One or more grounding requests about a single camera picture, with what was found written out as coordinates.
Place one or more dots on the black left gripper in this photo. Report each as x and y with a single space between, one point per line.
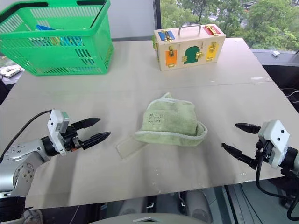
70 138

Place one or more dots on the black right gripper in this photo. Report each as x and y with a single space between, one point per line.
264 151

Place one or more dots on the light green towel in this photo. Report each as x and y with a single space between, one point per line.
170 121

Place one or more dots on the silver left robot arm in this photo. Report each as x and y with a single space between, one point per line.
23 149

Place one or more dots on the small white box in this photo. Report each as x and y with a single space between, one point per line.
275 53

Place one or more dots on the white flat device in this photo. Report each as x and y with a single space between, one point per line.
10 72

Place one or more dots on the green plastic shopping basket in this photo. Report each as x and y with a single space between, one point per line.
46 33

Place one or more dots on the wooden lock box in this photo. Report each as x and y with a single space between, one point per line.
187 44

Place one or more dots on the blue packet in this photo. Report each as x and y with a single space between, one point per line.
45 28

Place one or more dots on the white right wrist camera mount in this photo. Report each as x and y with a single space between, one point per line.
278 135

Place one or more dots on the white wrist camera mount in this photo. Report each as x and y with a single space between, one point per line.
54 126
278 135

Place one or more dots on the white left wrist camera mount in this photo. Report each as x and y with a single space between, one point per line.
54 126

